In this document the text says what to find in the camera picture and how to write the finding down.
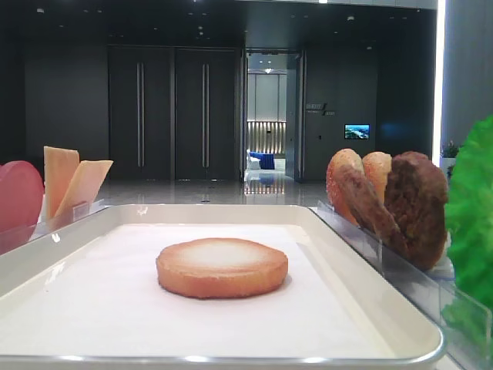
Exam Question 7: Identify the round toasted bread slice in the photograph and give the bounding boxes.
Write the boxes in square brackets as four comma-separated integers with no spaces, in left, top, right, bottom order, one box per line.
[156,237,288,299]

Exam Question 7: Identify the thin brown meat patty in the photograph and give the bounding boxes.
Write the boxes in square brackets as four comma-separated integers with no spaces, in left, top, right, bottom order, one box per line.
[334,165,408,257]

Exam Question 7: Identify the front orange cheese slice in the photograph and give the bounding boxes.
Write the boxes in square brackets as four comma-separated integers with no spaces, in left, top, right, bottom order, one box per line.
[55,160,113,217]

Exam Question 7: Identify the orange cheese slice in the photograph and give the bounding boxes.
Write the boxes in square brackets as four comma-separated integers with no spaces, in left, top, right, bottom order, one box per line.
[43,146,80,220]
[55,160,113,217]

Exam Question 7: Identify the large brown meat patty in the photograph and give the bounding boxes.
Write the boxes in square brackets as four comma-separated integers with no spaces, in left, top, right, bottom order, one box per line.
[384,151,448,271]

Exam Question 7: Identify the rear orange cheese slice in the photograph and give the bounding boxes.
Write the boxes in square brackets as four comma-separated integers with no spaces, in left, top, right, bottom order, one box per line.
[43,146,80,220]

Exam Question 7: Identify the red tomato slice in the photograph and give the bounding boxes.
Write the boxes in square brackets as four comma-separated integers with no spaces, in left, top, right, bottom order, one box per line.
[0,160,44,232]

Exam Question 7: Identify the green lettuce leaf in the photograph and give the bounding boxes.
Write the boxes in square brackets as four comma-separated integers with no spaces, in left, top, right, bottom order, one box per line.
[441,116,493,352]

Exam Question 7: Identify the blue sofa in hallway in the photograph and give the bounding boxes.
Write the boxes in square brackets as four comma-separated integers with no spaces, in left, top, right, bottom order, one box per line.
[250,151,275,170]

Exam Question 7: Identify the rear sesame bun half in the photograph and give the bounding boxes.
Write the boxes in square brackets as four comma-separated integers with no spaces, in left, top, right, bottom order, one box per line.
[326,149,365,227]

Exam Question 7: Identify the sesame bun half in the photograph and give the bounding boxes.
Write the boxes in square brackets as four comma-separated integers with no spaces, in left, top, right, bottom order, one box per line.
[362,151,392,203]
[326,149,365,227]

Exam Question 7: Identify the right dark double door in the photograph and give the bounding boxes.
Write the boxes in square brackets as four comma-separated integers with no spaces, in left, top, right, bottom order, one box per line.
[175,49,235,180]

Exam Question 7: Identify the dark double door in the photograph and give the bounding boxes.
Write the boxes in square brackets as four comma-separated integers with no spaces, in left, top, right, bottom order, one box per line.
[109,47,171,180]
[175,49,235,180]

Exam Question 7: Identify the left dark double door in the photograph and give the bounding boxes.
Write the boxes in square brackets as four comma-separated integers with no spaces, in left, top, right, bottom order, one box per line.
[109,47,171,180]

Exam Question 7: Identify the white rectangular serving tray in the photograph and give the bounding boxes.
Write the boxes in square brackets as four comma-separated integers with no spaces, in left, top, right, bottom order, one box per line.
[1,204,445,369]

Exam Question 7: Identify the white paper tray liner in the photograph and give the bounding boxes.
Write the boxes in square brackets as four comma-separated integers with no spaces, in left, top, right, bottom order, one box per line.
[1,224,393,358]

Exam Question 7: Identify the potted green plant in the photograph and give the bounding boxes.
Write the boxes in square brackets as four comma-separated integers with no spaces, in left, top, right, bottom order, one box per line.
[441,140,461,158]

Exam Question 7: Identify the left clear acrylic holder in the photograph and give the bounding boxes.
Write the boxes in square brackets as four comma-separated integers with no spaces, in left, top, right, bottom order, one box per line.
[1,199,106,254]

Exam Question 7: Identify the clear acrylic holder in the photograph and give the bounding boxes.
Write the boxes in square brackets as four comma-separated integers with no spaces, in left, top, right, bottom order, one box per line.
[313,201,492,369]
[1,199,106,254]

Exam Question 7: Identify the right clear acrylic holder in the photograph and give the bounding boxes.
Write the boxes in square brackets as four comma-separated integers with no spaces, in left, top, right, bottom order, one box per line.
[313,201,492,369]

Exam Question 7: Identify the small wall display screen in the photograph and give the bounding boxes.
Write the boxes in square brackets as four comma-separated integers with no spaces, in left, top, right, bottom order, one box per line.
[344,124,370,140]

